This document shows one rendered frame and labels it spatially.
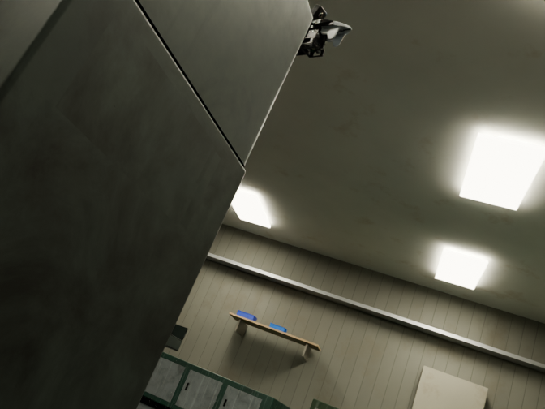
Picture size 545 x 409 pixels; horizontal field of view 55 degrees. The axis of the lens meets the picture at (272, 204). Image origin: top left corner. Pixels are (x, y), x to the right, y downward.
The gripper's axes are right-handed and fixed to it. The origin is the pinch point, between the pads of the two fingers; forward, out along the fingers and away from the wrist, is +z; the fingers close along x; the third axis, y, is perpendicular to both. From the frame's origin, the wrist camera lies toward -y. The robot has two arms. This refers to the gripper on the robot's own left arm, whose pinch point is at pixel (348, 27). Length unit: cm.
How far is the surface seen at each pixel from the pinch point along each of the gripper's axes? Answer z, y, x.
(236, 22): 24, 49, 61
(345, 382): -330, 112, -721
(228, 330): -541, 90, -642
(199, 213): 21, 79, 51
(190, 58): 25, 61, 67
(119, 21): 29, 65, 81
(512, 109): -35, -150, -300
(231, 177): 20, 70, 46
